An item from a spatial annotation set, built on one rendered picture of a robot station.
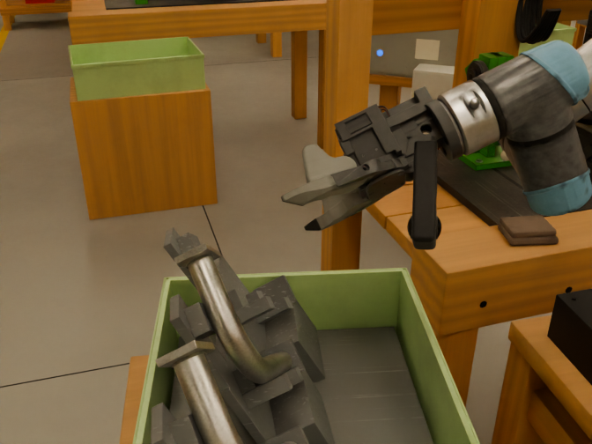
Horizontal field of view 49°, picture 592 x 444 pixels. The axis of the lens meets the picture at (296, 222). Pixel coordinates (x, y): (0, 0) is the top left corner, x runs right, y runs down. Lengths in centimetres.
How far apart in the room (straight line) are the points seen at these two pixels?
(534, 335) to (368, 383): 32
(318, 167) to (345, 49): 100
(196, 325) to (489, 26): 131
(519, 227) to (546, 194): 59
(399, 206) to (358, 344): 48
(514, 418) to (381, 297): 35
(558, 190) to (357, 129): 24
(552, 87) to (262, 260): 235
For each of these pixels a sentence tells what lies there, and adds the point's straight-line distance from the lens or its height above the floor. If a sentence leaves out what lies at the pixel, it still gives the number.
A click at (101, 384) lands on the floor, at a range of 243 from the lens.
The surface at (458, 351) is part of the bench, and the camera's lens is 140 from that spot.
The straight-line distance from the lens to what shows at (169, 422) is 62.
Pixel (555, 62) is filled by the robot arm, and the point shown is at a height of 138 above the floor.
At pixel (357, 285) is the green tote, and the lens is 114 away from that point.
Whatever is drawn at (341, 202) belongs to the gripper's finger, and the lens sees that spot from 78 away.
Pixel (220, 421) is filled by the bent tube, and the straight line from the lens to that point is 61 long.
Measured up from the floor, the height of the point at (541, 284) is 83.
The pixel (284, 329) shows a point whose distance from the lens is 105.
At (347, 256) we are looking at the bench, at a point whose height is 58.
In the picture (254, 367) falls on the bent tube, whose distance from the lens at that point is 76.
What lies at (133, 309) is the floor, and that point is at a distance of 275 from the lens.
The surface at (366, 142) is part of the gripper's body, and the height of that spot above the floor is 130.
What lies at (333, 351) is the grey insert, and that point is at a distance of 113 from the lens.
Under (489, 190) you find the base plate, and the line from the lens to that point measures 161.
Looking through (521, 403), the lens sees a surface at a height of 72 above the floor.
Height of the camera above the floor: 156
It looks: 28 degrees down
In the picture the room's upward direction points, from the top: straight up
